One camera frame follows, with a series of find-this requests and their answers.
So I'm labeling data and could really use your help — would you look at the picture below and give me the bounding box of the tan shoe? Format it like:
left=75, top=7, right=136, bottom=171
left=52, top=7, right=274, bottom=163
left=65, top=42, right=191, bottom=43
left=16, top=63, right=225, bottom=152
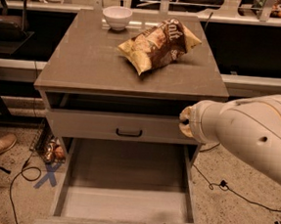
left=0, top=134, right=17, bottom=155

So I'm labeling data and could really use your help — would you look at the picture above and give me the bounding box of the black floor cable left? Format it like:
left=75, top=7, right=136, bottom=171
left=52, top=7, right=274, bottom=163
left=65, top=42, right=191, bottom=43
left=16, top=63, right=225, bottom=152
left=5, top=61, right=52, bottom=224

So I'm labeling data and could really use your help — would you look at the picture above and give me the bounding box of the white ceramic bowl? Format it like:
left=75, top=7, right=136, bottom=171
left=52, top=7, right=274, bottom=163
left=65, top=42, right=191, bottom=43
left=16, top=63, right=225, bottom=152
left=103, top=6, right=132, bottom=30

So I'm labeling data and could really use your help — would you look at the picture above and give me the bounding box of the yellow brown chip bag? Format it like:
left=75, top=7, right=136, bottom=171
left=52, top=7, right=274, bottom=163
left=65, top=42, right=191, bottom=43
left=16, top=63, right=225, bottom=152
left=117, top=18, right=201, bottom=74

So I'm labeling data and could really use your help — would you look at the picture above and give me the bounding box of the black drawer handle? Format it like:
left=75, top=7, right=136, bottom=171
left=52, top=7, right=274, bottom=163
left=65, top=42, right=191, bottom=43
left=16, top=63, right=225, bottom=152
left=116, top=128, right=143, bottom=138

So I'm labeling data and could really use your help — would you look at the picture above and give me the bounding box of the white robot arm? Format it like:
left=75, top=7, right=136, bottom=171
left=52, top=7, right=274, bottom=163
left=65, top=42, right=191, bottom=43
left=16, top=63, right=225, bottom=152
left=179, top=95, right=281, bottom=185

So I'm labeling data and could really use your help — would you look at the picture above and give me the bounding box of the open grey middle drawer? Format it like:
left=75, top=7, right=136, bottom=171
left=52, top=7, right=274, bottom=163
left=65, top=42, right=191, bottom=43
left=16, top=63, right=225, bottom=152
left=34, top=139, right=199, bottom=224

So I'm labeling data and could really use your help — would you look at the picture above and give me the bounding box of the closed grey top drawer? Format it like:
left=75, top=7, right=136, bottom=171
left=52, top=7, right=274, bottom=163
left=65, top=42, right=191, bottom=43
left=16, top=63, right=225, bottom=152
left=46, top=109, right=199, bottom=146

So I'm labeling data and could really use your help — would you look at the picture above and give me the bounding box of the black floor cable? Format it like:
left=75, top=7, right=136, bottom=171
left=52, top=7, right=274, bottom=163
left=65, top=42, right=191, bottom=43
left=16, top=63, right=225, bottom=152
left=5, top=61, right=52, bottom=224
left=188, top=139, right=281, bottom=214

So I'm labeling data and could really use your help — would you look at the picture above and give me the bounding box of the black floor cable right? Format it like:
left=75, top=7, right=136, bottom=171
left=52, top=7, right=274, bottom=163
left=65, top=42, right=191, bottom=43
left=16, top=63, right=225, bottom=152
left=188, top=139, right=281, bottom=214

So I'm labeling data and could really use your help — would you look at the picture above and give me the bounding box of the wire basket with snacks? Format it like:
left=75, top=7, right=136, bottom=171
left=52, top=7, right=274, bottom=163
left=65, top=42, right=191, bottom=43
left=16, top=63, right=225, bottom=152
left=29, top=119, right=66, bottom=164

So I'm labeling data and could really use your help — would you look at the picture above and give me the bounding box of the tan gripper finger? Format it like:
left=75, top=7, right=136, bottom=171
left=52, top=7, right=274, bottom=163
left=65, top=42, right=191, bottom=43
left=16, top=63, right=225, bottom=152
left=179, top=106, right=196, bottom=120
left=178, top=123, right=194, bottom=138

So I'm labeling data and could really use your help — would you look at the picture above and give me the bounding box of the grey drawer cabinet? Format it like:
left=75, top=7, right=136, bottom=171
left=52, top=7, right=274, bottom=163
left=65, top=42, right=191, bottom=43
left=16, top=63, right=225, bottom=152
left=21, top=2, right=237, bottom=224

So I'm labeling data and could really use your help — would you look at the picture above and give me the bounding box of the dark chair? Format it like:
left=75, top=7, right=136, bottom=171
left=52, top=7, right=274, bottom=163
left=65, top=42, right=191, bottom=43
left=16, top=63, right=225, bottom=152
left=0, top=0, right=34, bottom=55

